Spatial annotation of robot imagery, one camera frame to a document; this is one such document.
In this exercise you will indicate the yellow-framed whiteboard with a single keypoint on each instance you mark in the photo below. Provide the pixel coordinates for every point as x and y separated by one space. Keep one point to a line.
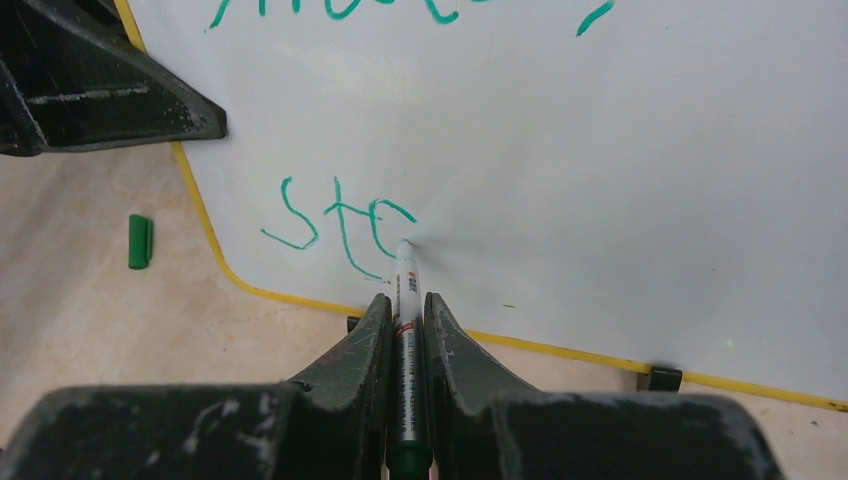
631 182

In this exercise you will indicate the green marker cap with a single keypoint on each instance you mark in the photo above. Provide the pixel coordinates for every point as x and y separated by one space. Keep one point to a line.
140 241

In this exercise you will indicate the green whiteboard marker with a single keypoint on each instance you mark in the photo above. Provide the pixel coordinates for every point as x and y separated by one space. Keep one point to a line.
409 454

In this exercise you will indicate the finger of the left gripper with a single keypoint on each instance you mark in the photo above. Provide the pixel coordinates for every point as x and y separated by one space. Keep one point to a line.
71 81

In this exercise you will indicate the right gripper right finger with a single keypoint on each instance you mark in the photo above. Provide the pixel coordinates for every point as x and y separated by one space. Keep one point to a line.
488 423

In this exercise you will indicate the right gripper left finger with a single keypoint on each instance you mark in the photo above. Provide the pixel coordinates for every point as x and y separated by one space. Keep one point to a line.
326 422

